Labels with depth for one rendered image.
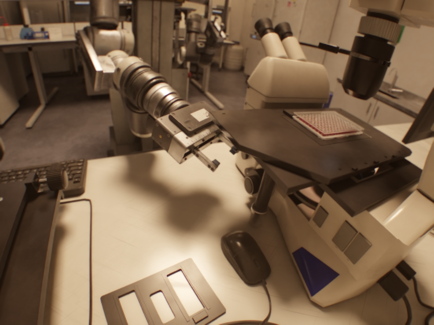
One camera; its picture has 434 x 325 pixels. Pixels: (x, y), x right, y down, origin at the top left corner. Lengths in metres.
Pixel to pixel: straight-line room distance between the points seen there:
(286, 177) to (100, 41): 0.68
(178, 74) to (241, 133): 1.17
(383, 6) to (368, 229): 0.31
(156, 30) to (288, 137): 0.99
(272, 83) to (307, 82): 0.10
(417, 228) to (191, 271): 0.33
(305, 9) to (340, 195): 3.25
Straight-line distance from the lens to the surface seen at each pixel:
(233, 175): 0.58
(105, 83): 0.64
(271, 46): 0.54
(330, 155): 0.35
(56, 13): 5.02
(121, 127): 1.53
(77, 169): 0.61
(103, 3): 0.82
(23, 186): 0.46
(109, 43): 0.79
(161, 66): 1.25
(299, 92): 0.51
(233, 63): 5.61
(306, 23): 3.48
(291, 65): 0.51
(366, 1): 0.39
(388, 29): 0.40
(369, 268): 0.37
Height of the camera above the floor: 1.10
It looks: 33 degrees down
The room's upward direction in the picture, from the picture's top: 9 degrees clockwise
